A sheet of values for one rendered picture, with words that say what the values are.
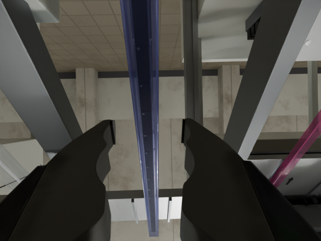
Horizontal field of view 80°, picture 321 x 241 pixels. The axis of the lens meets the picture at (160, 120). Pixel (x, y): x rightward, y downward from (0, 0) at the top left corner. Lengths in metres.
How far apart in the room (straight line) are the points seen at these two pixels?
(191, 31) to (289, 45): 0.45
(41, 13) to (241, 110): 0.26
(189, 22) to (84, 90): 3.10
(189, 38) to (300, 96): 4.01
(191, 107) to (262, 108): 0.34
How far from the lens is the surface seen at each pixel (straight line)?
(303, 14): 0.23
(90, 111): 3.55
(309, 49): 0.26
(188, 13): 0.67
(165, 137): 3.65
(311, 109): 1.26
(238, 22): 0.72
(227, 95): 3.59
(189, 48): 0.62
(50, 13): 0.21
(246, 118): 0.29
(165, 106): 3.63
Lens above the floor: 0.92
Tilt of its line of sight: level
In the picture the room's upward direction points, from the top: 179 degrees clockwise
